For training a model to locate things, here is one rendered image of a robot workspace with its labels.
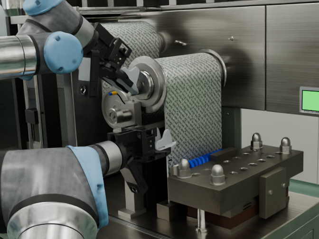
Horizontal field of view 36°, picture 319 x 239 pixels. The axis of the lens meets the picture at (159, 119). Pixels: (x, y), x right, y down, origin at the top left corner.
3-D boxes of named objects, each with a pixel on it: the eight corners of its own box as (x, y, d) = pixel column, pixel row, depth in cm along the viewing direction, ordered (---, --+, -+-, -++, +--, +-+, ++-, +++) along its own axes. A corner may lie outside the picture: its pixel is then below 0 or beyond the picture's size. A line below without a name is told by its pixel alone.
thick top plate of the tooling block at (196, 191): (168, 199, 122) (167, 177, 121) (255, 161, 151) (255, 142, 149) (220, 215, 111) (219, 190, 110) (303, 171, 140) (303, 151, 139)
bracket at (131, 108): (117, 215, 132) (109, 104, 126) (134, 207, 137) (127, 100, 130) (129, 219, 129) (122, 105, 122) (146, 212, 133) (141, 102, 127)
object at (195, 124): (166, 173, 127) (164, 103, 123) (220, 152, 144) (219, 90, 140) (168, 173, 127) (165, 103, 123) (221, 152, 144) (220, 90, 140)
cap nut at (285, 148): (276, 152, 138) (276, 137, 137) (283, 150, 141) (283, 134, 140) (288, 154, 136) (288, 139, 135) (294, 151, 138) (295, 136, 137)
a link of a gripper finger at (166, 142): (183, 126, 124) (157, 133, 118) (183, 148, 126) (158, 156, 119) (174, 124, 127) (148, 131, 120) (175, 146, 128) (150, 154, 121)
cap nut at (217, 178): (206, 183, 115) (206, 165, 114) (216, 179, 118) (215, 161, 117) (219, 186, 113) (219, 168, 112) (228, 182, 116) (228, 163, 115)
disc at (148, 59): (127, 110, 133) (124, 55, 130) (128, 109, 133) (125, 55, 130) (167, 115, 122) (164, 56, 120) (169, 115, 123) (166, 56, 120)
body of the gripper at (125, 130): (159, 126, 117) (122, 136, 109) (161, 160, 119) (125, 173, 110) (137, 123, 122) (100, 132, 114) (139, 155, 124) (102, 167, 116)
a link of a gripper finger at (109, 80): (140, 77, 127) (120, 57, 120) (131, 96, 125) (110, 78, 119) (132, 76, 129) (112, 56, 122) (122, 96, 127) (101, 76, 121)
